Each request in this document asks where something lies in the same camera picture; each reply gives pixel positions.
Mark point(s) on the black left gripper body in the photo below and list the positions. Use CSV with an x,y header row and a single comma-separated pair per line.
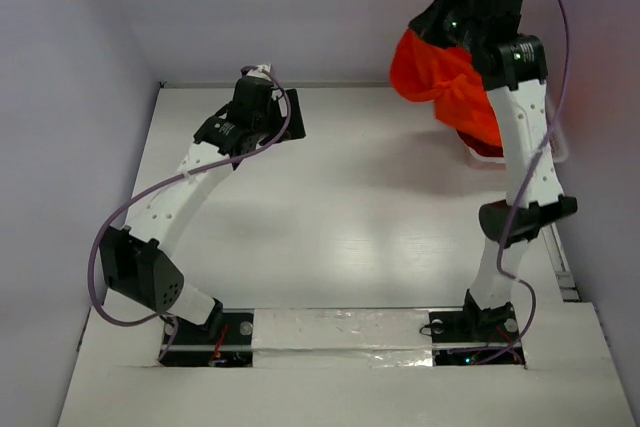
x,y
266,125

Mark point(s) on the metal rail right table edge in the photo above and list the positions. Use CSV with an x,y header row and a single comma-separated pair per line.
x,y
563,274

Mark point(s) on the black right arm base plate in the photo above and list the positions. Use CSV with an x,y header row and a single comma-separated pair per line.
x,y
456,342

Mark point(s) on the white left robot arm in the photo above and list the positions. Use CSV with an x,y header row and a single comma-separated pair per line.
x,y
137,259

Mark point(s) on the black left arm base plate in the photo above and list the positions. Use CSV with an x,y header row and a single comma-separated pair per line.
x,y
230,348

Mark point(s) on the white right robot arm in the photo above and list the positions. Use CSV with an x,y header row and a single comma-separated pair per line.
x,y
513,70

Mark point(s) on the orange t shirt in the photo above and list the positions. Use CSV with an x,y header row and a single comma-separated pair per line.
x,y
421,72

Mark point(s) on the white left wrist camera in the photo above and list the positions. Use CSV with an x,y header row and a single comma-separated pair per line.
x,y
263,71

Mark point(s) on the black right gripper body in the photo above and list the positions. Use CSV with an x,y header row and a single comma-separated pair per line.
x,y
431,19

